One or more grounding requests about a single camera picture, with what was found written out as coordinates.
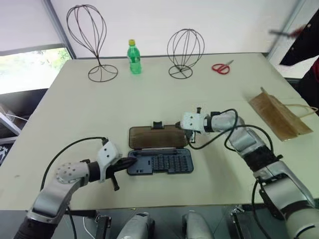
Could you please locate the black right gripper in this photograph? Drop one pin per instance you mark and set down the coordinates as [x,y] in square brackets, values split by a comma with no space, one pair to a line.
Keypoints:
[192,135]

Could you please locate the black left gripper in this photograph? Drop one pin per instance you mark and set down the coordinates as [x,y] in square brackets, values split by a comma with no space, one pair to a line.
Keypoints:
[117,167]

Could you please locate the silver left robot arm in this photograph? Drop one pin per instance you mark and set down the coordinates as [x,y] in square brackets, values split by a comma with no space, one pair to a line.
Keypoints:
[67,171]

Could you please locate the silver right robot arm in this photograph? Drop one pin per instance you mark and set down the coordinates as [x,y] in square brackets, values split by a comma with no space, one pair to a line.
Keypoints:
[286,189]

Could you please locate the dark screwdriver bit case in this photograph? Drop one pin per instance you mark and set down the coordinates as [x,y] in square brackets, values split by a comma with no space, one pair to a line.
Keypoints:
[159,164]

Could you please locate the silver rounded robot leg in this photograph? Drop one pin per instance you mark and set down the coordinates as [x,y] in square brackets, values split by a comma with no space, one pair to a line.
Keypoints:
[137,226]
[197,225]

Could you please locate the green plastic bottle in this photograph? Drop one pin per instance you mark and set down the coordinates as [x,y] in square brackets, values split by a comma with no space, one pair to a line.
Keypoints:
[134,62]

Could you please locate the brown paper bag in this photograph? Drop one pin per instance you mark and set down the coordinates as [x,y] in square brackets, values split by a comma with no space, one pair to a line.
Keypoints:
[276,117]

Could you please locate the window with green view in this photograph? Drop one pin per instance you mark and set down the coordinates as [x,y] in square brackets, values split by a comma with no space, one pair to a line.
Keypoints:
[30,67]

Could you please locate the person in black clothing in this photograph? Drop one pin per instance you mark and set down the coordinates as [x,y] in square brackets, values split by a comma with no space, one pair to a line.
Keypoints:
[305,44]

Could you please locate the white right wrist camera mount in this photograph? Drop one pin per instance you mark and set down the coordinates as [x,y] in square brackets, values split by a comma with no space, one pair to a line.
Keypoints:
[192,120]

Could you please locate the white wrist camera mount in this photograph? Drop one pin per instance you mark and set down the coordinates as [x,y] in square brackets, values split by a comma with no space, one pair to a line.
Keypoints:
[108,152]
[192,120]

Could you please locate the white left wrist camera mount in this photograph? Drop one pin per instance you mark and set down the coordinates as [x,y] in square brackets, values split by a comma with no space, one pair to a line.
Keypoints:
[108,152]

